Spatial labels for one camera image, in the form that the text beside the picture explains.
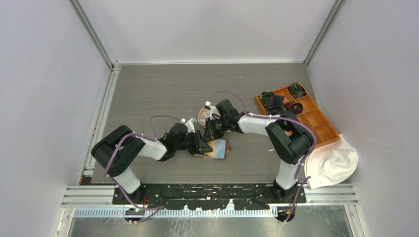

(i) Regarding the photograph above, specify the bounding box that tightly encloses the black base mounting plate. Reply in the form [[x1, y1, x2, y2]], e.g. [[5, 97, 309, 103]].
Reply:
[[129, 183, 306, 210]]

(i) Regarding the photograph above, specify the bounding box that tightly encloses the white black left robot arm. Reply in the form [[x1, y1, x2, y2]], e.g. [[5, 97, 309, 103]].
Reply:
[[90, 122, 213, 204]]

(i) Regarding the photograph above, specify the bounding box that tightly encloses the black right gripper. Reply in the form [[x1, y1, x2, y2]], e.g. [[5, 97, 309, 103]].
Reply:
[[204, 117, 229, 143]]

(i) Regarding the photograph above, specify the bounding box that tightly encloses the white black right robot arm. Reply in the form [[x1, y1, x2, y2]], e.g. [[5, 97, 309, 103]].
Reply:
[[203, 99, 316, 203]]

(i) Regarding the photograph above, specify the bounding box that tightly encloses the white bucket hat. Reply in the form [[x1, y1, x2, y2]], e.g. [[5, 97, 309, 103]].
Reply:
[[304, 134, 359, 189]]

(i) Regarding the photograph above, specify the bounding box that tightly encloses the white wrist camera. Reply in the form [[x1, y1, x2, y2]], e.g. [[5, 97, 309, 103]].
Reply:
[[204, 101, 220, 119], [182, 118, 197, 133]]

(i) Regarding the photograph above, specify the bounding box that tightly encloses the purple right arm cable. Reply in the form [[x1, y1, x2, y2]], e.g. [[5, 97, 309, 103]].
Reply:
[[211, 90, 318, 181]]

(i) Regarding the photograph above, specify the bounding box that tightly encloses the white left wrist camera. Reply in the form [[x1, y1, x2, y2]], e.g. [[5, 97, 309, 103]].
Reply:
[[182, 118, 197, 133]]

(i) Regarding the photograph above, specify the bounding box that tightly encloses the brown leather card holder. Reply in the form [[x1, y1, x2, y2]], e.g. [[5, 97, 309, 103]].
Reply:
[[192, 139, 231, 160]]

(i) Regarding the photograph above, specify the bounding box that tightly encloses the dark green item bundle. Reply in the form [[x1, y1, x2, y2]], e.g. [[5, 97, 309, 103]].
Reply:
[[288, 82, 306, 99]]

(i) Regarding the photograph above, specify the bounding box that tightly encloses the cream oval tray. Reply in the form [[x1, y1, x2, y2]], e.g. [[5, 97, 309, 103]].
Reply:
[[198, 108, 210, 128]]

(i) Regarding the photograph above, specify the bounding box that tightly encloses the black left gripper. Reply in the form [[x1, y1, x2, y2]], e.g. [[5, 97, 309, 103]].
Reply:
[[174, 129, 212, 154]]

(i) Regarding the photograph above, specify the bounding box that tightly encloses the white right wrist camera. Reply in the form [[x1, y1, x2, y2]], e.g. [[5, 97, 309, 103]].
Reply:
[[204, 101, 220, 119]]

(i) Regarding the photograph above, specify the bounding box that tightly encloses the blue yellow item bundle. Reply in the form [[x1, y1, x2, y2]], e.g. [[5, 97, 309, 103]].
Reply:
[[258, 91, 275, 106]]

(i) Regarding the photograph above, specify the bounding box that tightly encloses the orange compartment organizer box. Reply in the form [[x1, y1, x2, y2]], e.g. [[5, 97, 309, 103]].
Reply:
[[254, 86, 339, 147]]

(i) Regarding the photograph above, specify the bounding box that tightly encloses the orange credit card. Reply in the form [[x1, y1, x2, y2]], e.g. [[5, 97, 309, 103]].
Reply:
[[205, 140, 218, 158]]

